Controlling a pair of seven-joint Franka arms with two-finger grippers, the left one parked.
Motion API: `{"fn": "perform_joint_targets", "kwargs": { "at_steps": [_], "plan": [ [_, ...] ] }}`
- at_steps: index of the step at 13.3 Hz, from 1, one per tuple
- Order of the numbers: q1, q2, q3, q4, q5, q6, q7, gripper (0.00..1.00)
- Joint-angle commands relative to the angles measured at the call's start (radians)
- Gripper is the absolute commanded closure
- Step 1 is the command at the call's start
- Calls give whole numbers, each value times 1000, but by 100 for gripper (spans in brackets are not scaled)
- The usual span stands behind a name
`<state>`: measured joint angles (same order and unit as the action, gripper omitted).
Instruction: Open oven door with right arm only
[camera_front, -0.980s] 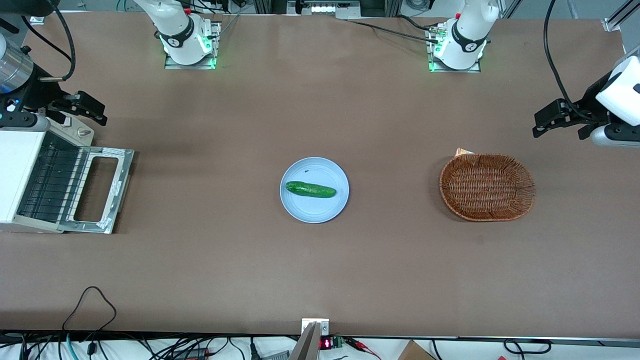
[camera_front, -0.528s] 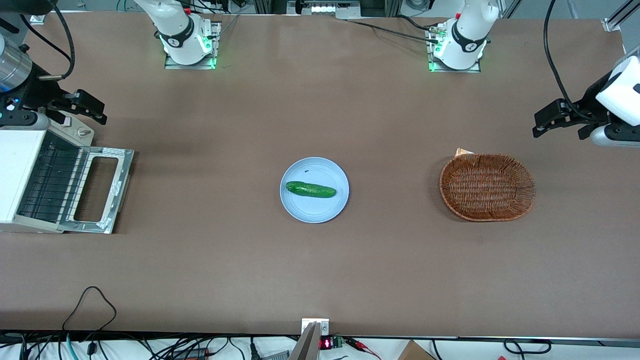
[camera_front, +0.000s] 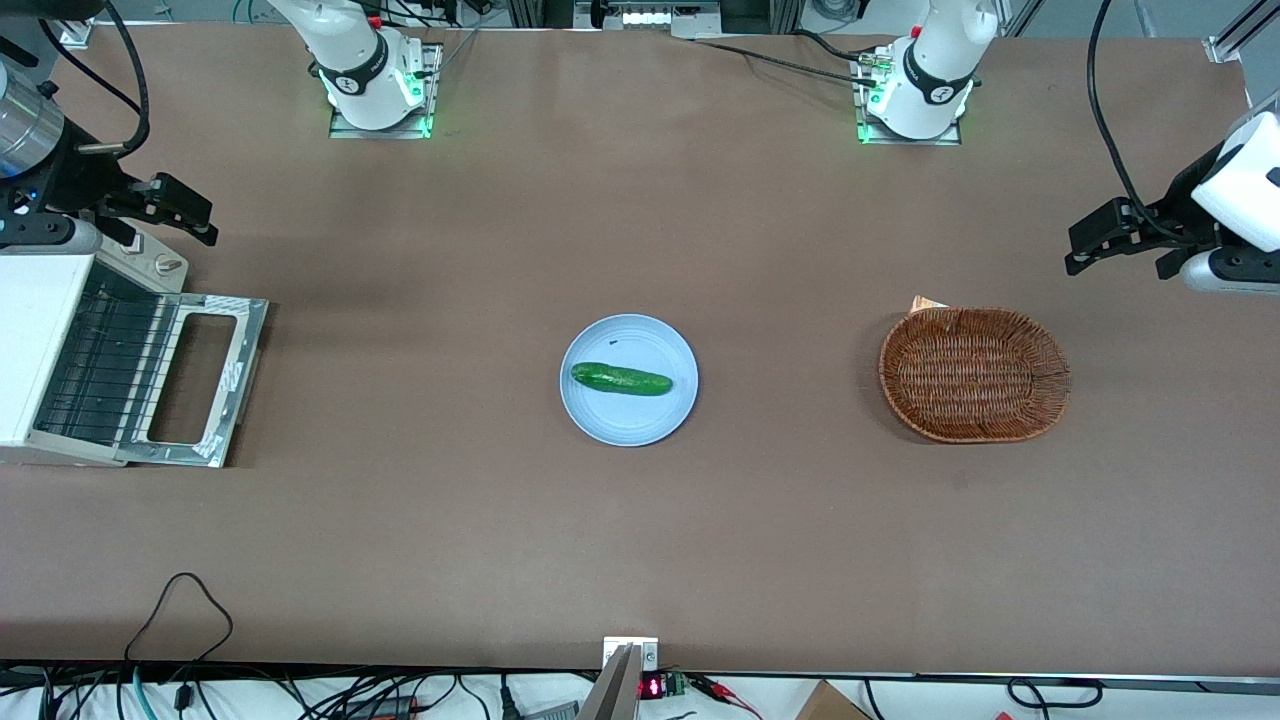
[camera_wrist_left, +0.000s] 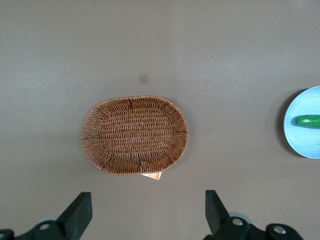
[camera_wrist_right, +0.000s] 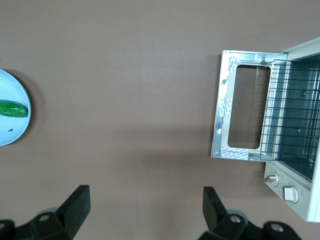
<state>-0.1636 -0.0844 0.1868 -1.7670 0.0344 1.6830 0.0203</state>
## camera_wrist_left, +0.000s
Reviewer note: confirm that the green cucumber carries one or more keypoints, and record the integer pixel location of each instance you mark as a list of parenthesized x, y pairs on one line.
[(308, 121)]

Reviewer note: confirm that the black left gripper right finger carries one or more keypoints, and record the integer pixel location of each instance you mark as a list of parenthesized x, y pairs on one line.
[(220, 225)]

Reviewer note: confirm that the orange basket tag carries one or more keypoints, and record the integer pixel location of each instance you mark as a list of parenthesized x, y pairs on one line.
[(153, 176)]

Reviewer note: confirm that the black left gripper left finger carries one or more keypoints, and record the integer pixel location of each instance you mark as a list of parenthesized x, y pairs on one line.
[(72, 220)]

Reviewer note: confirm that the brown wicker basket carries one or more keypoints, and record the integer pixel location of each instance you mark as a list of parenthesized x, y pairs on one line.
[(135, 135)]

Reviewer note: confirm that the light blue plate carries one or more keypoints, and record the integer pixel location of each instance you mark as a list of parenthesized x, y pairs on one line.
[(305, 140)]

